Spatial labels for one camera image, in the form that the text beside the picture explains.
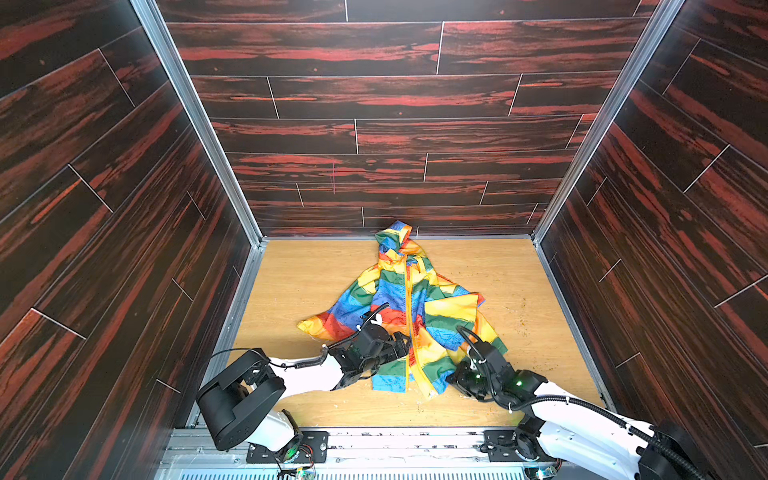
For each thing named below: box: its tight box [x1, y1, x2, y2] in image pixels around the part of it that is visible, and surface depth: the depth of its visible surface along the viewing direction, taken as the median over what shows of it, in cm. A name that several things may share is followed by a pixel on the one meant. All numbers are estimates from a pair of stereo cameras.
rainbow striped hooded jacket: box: [297, 221, 508, 399], surface depth 98 cm
